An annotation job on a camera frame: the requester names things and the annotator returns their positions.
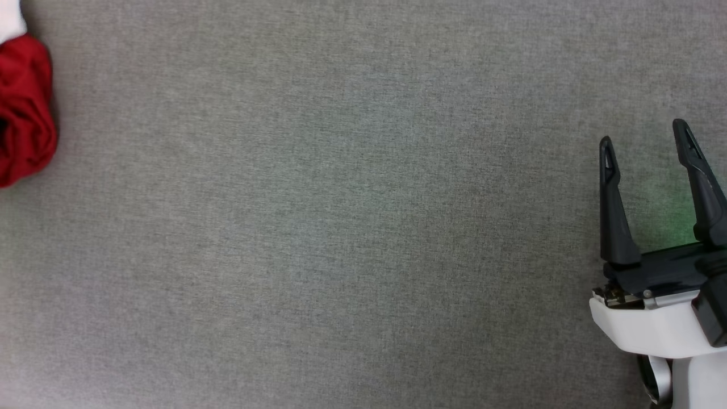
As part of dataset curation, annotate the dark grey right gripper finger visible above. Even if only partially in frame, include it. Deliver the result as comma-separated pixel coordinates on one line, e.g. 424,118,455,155
672,118,727,247
599,135,642,268

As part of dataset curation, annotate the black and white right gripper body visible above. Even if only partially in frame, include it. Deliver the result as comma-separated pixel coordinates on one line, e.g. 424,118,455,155
590,241,727,360

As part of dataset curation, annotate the red and white garment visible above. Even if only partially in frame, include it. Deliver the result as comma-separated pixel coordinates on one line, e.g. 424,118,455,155
0,0,59,189

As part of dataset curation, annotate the grey fabric sofa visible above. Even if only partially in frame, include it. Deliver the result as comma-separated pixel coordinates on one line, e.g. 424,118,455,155
0,0,727,409

